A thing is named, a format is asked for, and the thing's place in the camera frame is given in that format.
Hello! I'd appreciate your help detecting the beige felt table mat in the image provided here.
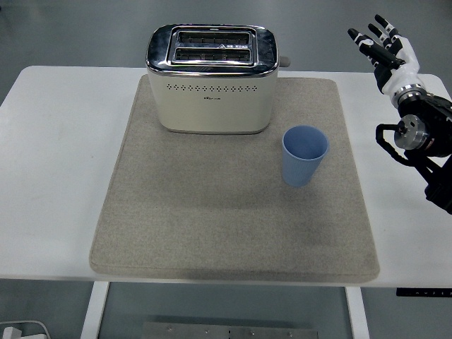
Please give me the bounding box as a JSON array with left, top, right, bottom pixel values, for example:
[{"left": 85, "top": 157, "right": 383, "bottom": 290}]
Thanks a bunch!
[{"left": 88, "top": 74, "right": 381, "bottom": 283}]

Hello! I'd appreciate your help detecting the white cable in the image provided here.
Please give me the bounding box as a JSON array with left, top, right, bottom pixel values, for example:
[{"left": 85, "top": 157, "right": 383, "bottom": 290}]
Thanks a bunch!
[{"left": 0, "top": 319, "right": 50, "bottom": 339}]

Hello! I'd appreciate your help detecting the blue ribbed plastic cup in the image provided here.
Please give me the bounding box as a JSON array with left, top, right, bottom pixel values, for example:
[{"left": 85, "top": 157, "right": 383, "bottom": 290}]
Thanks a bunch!
[{"left": 281, "top": 125, "right": 331, "bottom": 188}]

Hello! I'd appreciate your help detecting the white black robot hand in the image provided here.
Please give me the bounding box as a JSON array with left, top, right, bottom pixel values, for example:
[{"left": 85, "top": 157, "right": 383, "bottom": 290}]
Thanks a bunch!
[{"left": 347, "top": 14, "right": 424, "bottom": 103}]

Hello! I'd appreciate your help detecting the white table leg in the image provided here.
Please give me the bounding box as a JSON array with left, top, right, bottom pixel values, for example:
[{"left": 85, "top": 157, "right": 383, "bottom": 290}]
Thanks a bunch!
[
  {"left": 79, "top": 281, "right": 111, "bottom": 339},
  {"left": 345, "top": 286, "right": 371, "bottom": 339}
]

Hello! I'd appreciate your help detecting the cream chrome two-slot toaster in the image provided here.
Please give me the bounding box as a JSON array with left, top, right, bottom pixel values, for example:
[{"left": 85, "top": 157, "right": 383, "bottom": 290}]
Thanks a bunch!
[{"left": 145, "top": 24, "right": 292, "bottom": 135}]

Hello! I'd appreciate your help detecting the black table control panel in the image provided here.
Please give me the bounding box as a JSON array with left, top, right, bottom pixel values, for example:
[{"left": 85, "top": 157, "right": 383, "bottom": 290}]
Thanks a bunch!
[{"left": 395, "top": 287, "right": 452, "bottom": 297}]

